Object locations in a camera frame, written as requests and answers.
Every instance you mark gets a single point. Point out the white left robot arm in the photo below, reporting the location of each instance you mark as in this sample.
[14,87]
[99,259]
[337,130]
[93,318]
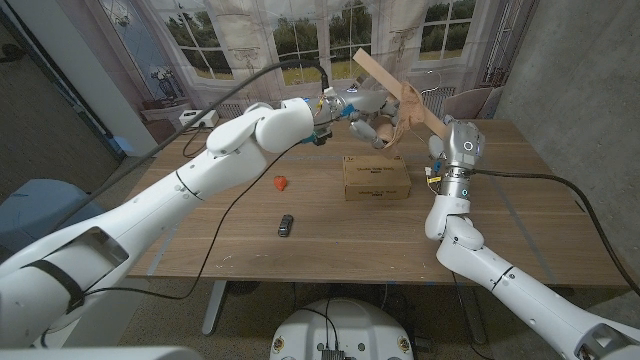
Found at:
[200,180]

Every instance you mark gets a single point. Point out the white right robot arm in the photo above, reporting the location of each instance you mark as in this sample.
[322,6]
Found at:
[475,265]

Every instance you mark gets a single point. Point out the grey table leg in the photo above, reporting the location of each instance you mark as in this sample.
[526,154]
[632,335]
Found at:
[475,320]
[213,305]

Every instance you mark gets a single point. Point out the brown cardboard box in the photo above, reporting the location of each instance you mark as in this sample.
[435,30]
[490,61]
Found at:
[377,189]

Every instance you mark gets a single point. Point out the white power strip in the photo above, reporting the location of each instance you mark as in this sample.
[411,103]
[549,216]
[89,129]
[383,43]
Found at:
[192,117]

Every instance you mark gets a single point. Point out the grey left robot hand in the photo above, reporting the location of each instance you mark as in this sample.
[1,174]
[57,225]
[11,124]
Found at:
[372,102]

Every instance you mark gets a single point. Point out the black toy car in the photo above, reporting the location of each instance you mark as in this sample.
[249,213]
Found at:
[285,225]

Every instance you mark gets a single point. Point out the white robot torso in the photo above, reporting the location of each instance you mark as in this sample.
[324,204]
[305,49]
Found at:
[342,325]

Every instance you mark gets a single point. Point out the wooden stick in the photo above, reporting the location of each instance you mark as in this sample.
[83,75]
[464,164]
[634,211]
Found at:
[377,70]

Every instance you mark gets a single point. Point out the blue-grey upholstered seat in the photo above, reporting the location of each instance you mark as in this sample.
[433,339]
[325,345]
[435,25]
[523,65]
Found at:
[35,210]

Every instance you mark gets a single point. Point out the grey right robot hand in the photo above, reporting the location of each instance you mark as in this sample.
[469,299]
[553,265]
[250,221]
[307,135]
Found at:
[462,142]

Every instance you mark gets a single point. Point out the red toy strawberry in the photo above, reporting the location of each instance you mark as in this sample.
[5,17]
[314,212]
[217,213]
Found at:
[280,183]

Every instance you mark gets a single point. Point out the printed window backdrop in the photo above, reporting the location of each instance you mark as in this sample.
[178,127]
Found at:
[250,35]

